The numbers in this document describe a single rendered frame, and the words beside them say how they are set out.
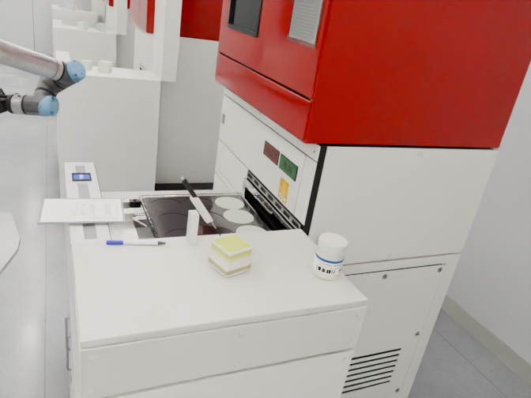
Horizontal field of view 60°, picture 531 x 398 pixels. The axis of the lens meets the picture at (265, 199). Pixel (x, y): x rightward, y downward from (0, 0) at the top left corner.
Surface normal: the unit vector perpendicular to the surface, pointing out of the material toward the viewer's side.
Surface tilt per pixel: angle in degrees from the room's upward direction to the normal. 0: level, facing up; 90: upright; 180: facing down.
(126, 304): 0
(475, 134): 90
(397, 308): 90
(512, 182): 90
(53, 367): 0
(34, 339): 0
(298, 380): 90
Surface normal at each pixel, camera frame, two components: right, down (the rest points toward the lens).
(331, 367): 0.39, 0.42
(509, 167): -0.91, 0.03
